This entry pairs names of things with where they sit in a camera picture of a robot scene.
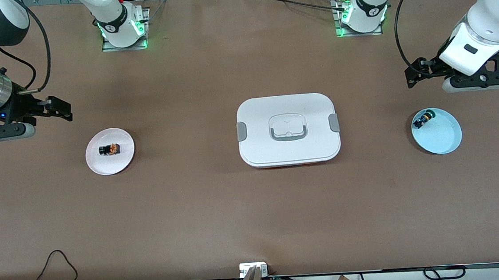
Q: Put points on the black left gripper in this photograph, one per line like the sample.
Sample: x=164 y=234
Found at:
x=432 y=68

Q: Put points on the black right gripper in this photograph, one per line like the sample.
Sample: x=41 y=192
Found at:
x=21 y=107

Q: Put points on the orange push-button switch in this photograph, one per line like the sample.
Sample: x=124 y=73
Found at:
x=108 y=149

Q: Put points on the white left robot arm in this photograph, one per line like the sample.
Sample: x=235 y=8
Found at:
x=495 y=9

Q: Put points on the light blue round plate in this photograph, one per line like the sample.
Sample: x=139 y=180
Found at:
x=438 y=138

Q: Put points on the pink round plate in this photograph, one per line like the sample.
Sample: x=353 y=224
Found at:
x=113 y=164

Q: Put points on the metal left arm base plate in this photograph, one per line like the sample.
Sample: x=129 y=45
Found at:
x=357 y=34

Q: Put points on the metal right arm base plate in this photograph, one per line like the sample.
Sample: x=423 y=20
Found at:
x=113 y=48

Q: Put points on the white metal bracket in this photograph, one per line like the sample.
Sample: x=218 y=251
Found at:
x=246 y=269

